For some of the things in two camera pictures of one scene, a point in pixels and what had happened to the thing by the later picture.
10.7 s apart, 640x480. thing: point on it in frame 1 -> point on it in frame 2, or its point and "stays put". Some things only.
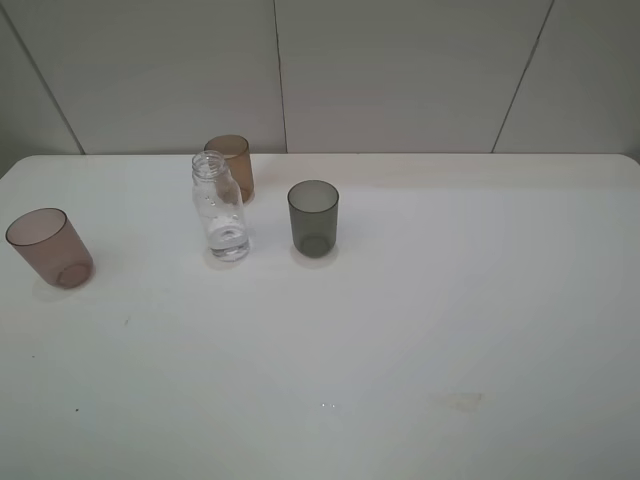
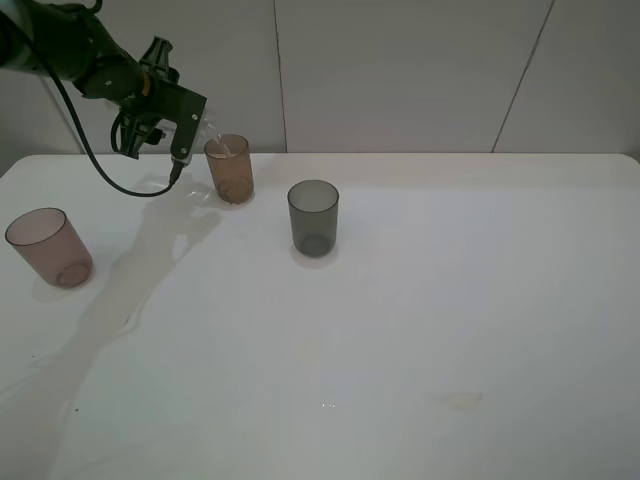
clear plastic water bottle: [220, 206] -> [208, 128]
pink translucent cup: [49, 240] stays put
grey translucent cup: [314, 208] stays put
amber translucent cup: [238, 161] stays put
